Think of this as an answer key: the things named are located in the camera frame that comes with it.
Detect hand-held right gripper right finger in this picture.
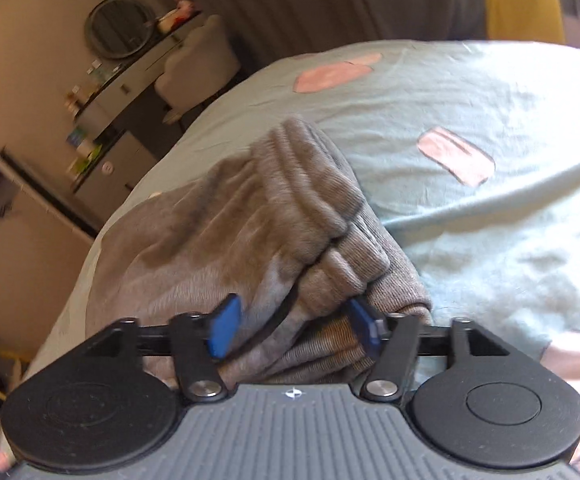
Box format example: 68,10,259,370
346,297,513,403

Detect round mirror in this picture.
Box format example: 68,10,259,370
84,0,151,60

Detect white framed panel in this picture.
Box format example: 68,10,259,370
0,125,101,361

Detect row of cosmetic bottles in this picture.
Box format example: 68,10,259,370
66,60,120,116

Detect grey pants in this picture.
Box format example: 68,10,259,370
86,117,433,391

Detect white chair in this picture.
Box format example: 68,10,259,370
154,14,243,123

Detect grey curtain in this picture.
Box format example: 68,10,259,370
130,0,491,68

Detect yellow cloth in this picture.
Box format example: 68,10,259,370
476,0,566,45

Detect green packet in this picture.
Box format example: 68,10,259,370
72,145,103,176

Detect grey dressing table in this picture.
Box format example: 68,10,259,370
72,10,205,136

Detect grey drawer cabinet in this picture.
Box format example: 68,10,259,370
72,130,161,207

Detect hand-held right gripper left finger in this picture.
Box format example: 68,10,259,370
87,294,245,404

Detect light blue blanket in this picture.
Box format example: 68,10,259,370
20,40,580,466

